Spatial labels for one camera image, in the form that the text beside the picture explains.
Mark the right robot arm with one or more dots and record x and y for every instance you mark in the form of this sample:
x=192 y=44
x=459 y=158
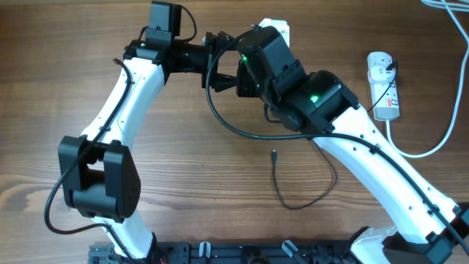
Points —
x=427 y=224

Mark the white USB wall charger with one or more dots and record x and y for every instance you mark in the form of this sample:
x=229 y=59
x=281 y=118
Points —
x=378 y=74

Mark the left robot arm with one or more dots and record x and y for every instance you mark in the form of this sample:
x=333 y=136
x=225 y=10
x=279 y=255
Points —
x=98 y=175

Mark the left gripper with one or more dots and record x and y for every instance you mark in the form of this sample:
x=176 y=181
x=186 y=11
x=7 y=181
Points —
x=223 y=42

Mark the white power strip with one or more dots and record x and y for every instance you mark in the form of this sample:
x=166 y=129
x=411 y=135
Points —
x=385 y=102

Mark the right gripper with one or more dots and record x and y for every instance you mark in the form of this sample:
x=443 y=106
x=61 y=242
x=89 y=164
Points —
x=244 y=83

